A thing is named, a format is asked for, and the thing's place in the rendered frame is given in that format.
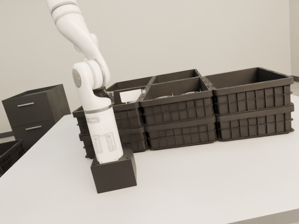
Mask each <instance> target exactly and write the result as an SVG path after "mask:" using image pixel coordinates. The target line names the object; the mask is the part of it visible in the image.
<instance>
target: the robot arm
mask: <svg viewBox="0 0 299 224"><path fill-rule="evenodd" d="M45 2H46V4H47V6H48V9H49V11H50V14H51V16H52V19H53V21H54V23H55V26H56V28H57V30H58V31H59V33H60V34H61V35H62V36H64V37H65V38H66V39H67V40H69V41H70V42H71V43H72V44H73V45H74V48H75V49H76V50H77V51H78V52H80V53H84V55H85V57H86V58H85V59H83V62H78V63H75V64H74V65H73V67H72V75H73V80H74V83H75V86H76V88H77V92H78V95H79V98H80V101H81V104H82V107H83V109H84V112H85V117H86V120H87V124H88V128H89V132H90V135H91V139H92V143H93V147H94V150H95V154H96V157H97V161H98V162H99V163H100V164H102V163H107V162H112V161H117V160H118V159H119V158H120V157H121V156H122V155H123V150H122V146H121V141H120V137H119V133H118V129H117V124H116V121H115V116H114V112H113V107H112V105H113V104H114V92H113V91H112V92H108V91H107V90H106V87H105V86H107V85H108V84H109V83H110V80H111V76H110V72H109V68H108V66H107V64H106V62H105V60H104V58H103V56H102V55H101V53H100V51H99V40H98V38H97V36H96V35H95V34H93V33H89V30H88V28H87V24H86V21H85V20H84V17H83V15H82V13H81V11H80V8H79V6H78V3H77V0H45ZM107 95H108V96H109V98H107Z"/></svg>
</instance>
